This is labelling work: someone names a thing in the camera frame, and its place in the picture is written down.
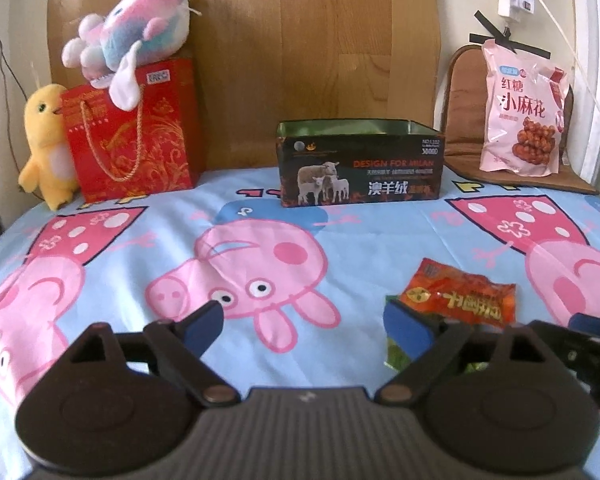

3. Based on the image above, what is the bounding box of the pink snack bag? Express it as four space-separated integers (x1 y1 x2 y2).
479 38 569 177

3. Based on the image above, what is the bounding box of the orange snack packet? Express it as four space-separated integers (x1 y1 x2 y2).
398 257 517 332

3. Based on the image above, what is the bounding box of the yellow plush chick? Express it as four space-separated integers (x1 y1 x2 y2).
18 83 81 212

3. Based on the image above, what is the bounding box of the black tin box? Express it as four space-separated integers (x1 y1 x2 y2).
277 119 447 207

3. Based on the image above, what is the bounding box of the black tape strip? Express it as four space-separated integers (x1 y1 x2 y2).
473 9 512 37
468 32 552 59

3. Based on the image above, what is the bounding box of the brown seat cushion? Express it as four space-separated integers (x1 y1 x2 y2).
439 44 600 197

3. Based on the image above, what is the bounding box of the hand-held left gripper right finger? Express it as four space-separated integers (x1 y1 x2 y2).
375 296 556 407

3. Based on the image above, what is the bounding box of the wooden headboard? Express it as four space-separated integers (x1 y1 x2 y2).
44 0 448 198

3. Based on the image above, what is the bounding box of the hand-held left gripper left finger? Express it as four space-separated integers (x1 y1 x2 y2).
67 300 242 407

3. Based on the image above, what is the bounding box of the white charger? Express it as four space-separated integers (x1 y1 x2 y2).
496 0 537 22

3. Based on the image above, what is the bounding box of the pink and blue plush toy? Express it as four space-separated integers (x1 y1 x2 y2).
62 0 202 111

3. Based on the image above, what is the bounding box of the thin black cable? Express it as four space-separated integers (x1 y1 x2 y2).
0 0 33 176

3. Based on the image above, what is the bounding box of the red gift bag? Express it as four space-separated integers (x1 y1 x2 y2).
61 57 202 204

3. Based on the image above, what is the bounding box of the printed bed sheet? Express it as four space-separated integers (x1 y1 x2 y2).
0 162 600 411

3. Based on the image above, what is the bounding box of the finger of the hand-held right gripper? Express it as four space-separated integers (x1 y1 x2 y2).
530 320 600 415
569 312 600 337

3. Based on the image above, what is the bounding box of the green snack packet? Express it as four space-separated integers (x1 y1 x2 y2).
384 332 486 377

